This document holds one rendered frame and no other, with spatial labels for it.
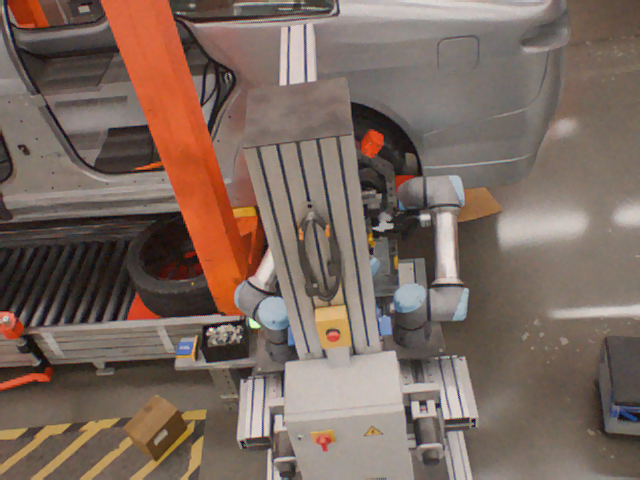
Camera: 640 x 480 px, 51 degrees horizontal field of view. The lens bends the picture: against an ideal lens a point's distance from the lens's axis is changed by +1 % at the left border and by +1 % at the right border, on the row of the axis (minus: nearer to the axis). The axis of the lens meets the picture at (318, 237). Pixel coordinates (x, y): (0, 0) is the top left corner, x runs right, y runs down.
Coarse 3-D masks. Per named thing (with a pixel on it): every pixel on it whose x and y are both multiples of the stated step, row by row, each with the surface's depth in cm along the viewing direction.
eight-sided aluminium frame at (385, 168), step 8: (360, 144) 301; (360, 152) 298; (360, 160) 301; (368, 160) 302; (376, 160) 301; (384, 160) 306; (376, 168) 304; (384, 168) 303; (392, 168) 307; (392, 176) 306; (392, 184) 310; (392, 192) 313; (392, 200) 316; (384, 208) 323; (392, 208) 320; (368, 224) 328; (368, 232) 331
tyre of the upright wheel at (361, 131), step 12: (360, 108) 313; (360, 120) 306; (372, 120) 310; (384, 120) 317; (360, 132) 301; (384, 132) 309; (396, 132) 321; (384, 144) 305; (396, 144) 313; (384, 156) 309; (396, 156) 309; (396, 168) 314
